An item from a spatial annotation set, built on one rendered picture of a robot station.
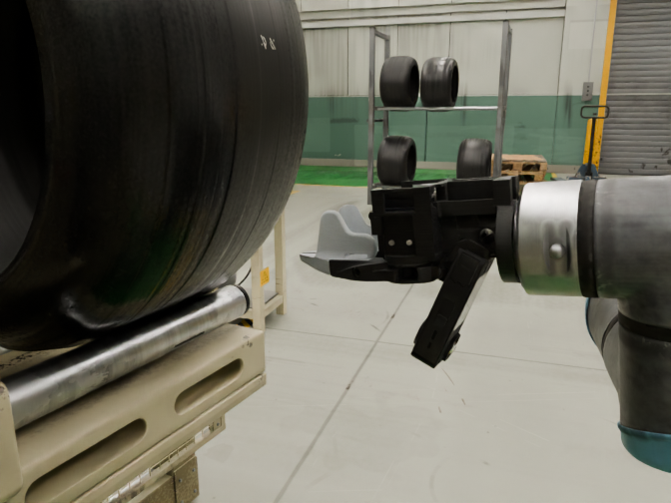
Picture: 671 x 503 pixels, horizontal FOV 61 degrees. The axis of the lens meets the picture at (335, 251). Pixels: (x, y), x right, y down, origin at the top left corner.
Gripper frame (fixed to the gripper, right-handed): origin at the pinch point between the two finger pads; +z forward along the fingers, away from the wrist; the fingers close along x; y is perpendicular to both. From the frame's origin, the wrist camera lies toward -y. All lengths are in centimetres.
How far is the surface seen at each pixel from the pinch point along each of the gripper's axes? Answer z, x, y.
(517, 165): 139, -797, -46
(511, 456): 13, -131, -99
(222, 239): 7.9, 3.8, 3.3
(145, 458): 16.1, 11.0, -18.0
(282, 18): 2.0, -2.7, 23.7
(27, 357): 48, 2, -14
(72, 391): 17.1, 16.6, -8.2
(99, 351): 17.7, 12.7, -6.0
